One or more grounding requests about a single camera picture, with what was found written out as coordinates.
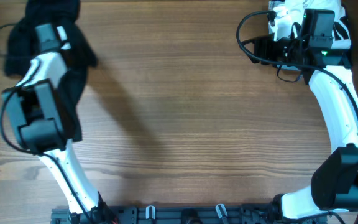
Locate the white Puma t-shirt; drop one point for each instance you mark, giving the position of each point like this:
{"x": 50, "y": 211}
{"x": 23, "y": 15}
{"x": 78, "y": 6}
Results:
{"x": 339, "y": 31}

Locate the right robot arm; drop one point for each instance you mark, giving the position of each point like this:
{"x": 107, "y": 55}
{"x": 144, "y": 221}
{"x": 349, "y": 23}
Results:
{"x": 317, "y": 42}

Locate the black t-shirt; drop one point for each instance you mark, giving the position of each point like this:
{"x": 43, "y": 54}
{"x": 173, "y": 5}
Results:
{"x": 23, "y": 43}

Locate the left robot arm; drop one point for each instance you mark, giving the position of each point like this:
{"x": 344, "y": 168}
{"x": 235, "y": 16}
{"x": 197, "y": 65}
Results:
{"x": 53, "y": 59}

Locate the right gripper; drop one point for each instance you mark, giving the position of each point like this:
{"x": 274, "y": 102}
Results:
{"x": 260, "y": 50}

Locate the light blue folded jeans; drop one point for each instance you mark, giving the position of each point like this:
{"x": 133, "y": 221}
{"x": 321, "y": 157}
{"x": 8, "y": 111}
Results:
{"x": 284, "y": 67}

